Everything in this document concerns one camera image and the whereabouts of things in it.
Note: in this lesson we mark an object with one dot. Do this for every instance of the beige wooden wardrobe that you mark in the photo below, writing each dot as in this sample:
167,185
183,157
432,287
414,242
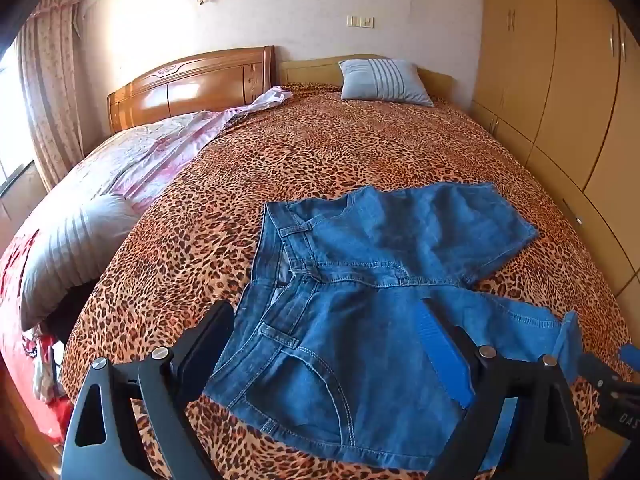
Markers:
550,85

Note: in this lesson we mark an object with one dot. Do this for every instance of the blue denim pants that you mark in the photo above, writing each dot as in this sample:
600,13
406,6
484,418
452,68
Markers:
350,360

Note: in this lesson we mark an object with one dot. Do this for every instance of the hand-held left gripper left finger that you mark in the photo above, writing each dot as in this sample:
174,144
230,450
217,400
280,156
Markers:
202,345

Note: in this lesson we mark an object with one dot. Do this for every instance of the window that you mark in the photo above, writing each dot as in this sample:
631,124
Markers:
12,125

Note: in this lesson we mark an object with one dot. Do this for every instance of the blue-grey striped pillow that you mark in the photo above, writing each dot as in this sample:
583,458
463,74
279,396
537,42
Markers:
382,82

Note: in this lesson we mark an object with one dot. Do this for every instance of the leopard print bedspread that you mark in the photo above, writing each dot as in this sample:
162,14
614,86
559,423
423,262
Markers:
300,160

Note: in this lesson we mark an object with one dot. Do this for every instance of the grey striped pillow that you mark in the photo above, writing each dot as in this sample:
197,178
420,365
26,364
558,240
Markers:
70,255

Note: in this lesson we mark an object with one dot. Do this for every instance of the red blanket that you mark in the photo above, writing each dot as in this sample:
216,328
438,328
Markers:
15,310

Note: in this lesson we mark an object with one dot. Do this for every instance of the carved wooden headboard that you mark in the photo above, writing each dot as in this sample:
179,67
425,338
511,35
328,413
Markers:
200,85

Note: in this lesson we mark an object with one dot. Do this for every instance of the plain beige headboard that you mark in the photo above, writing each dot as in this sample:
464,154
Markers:
310,70

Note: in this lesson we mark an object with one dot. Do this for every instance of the white wall switch panel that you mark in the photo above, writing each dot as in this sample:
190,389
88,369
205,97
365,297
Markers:
360,21

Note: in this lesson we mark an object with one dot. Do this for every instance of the crumpled colourful cloth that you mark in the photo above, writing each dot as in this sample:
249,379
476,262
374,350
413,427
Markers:
45,365

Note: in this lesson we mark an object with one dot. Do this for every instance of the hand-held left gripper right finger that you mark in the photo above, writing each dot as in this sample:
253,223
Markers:
442,355

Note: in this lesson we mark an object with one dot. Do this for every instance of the pink floral quilt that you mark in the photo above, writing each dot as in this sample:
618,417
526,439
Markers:
150,155

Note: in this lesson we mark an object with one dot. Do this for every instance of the floral patterned curtain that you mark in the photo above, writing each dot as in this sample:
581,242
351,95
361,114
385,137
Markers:
50,85

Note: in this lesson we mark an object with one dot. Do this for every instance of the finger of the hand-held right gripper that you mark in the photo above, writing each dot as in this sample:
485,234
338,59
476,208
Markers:
630,354
595,370

